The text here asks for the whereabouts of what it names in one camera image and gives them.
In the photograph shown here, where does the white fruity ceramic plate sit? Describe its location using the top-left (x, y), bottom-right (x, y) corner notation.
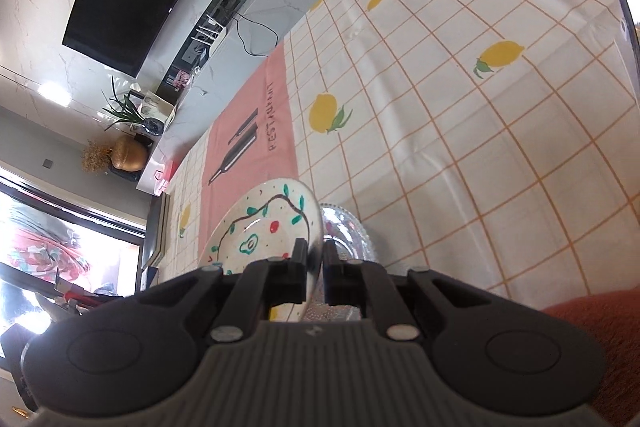
top-left (198, 178), bottom-right (323, 322)

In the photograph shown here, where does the clear glass patterned plate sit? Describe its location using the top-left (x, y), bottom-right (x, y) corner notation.
top-left (320, 204), bottom-right (376, 261)

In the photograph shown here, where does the black notebook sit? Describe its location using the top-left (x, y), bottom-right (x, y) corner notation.
top-left (140, 193), bottom-right (170, 272)

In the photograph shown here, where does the golden brown vase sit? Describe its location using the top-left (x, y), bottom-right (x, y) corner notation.
top-left (110, 135), bottom-right (148, 172)

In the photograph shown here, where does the green plant in glass vase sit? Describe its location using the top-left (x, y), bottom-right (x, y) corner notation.
top-left (103, 77), bottom-right (165, 136)

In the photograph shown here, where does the checked lemon tablecloth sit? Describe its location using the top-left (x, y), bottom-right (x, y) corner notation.
top-left (160, 0), bottom-right (639, 308)

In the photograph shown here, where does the white wifi router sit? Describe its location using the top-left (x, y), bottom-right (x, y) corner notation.
top-left (191, 14), bottom-right (228, 54)

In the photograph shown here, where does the black power cable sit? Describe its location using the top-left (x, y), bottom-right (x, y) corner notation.
top-left (234, 13), bottom-right (281, 58)

